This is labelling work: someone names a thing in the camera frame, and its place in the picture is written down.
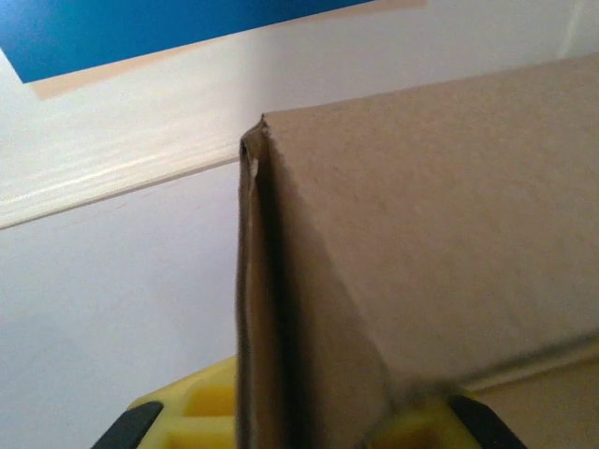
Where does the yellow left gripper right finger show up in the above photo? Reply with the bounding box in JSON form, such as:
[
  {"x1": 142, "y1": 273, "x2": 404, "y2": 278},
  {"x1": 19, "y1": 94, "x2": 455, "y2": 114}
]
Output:
[{"x1": 369, "y1": 390, "x2": 526, "y2": 449}]

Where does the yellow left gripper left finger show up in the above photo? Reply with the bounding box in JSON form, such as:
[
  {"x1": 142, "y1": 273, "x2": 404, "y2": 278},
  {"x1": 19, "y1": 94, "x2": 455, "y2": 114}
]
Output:
[{"x1": 93, "y1": 357, "x2": 240, "y2": 449}]

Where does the brown cardboard box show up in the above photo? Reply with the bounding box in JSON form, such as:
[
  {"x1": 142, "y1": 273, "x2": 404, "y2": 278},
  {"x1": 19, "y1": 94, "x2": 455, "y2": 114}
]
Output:
[{"x1": 236, "y1": 53, "x2": 599, "y2": 449}]

